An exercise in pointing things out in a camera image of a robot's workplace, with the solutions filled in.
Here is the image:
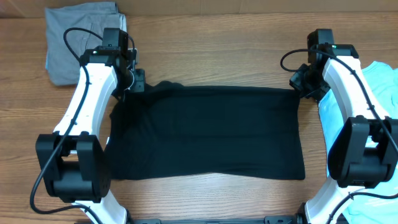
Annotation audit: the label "black t-shirt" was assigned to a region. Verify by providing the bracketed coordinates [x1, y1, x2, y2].
[105, 81, 305, 180]

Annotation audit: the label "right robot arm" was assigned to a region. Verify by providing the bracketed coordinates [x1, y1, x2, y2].
[264, 29, 397, 223]

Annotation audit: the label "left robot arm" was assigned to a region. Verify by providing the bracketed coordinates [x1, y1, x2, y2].
[29, 28, 146, 223]

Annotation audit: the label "folded grey shorts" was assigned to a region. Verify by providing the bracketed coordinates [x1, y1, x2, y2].
[45, 2, 127, 86]

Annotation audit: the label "light blue t-shirt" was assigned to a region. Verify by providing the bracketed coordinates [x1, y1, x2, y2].
[317, 61, 398, 224]

